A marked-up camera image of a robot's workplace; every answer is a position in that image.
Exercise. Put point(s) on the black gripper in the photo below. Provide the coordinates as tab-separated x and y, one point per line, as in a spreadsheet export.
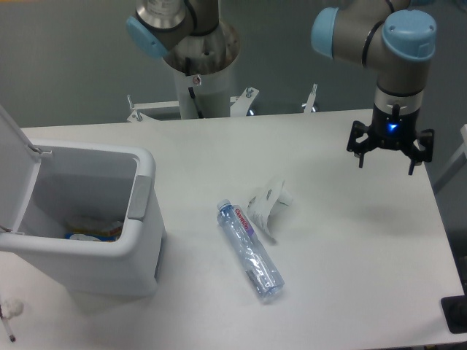
393	127

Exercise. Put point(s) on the white plastic wrapper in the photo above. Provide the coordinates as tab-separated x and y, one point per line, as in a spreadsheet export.
267	202

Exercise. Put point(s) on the clear plastic water bottle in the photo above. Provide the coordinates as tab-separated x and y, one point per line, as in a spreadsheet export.
260	269

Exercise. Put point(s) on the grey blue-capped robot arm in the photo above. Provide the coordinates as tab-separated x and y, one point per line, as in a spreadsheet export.
386	36

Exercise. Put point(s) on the trash inside bin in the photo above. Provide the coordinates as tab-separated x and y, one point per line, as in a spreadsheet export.
91	229

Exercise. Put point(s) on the white trash can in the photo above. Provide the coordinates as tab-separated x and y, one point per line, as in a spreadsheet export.
84	214

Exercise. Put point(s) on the black device at table edge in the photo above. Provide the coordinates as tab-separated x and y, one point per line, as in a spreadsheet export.
454	308

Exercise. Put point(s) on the white crumpled tissue ball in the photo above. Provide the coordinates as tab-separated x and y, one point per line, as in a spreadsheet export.
12	308

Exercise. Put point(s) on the white pen black tip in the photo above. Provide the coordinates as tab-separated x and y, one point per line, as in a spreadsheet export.
8	329

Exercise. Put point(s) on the white frame at right edge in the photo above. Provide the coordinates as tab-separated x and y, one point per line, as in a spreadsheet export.
453	165

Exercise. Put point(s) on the white pedestal base frame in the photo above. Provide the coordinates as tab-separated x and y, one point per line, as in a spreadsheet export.
195	103

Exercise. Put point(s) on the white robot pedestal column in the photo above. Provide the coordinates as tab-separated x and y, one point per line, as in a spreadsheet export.
206	61

